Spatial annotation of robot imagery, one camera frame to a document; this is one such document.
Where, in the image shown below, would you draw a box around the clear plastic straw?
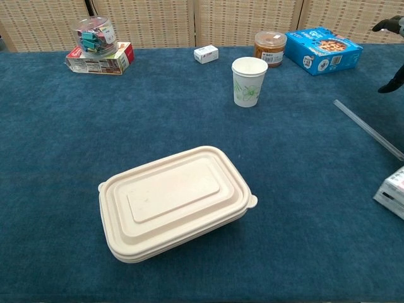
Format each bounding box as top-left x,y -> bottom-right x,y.
333,99 -> 404,162

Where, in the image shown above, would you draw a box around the red snack box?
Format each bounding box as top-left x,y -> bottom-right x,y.
65,41 -> 136,76

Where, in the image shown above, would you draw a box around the bamboo folding screen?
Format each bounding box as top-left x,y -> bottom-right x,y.
0,0 -> 404,53

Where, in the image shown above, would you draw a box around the beige lidded lunch box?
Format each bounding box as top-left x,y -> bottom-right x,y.
97,145 -> 259,264

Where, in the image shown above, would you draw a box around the clear jar brown contents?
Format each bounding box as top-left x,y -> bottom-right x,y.
254,30 -> 288,69

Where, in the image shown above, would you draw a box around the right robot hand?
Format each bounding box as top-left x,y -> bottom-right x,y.
371,15 -> 404,94

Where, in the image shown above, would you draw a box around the clear jar of binder clips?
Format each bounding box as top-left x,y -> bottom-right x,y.
71,16 -> 119,58

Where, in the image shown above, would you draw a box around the small white box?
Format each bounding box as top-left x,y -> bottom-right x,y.
193,44 -> 220,65

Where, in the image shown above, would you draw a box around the blue cookie box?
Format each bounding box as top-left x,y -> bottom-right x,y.
283,26 -> 364,77

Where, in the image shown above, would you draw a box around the white paper cup green flower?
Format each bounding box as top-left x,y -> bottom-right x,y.
231,56 -> 269,109

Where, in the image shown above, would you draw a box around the blue table cloth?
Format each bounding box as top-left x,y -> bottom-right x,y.
0,42 -> 404,303

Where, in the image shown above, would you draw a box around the long multicolour tissue pack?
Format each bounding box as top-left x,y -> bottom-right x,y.
372,166 -> 404,221

